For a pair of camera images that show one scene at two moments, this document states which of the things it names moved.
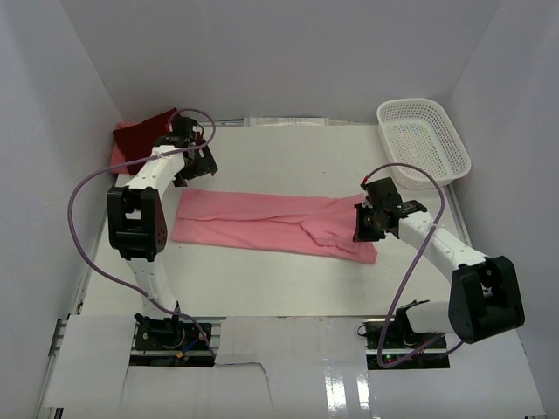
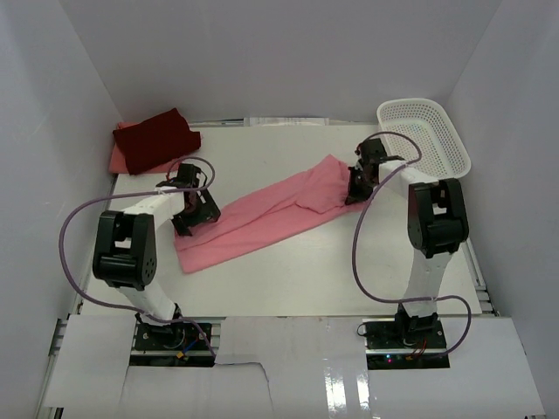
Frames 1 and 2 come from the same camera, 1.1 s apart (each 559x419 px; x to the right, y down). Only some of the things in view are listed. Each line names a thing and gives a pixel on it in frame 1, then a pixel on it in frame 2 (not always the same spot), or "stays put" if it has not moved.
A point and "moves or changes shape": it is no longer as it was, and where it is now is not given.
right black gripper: [361, 234] -> [355, 195]
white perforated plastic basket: [420, 132] stays put
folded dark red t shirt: [137, 140] stays put
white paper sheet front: [284, 366] stays put
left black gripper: [205, 165] -> [209, 211]
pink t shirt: [311, 224] moves or changes shape
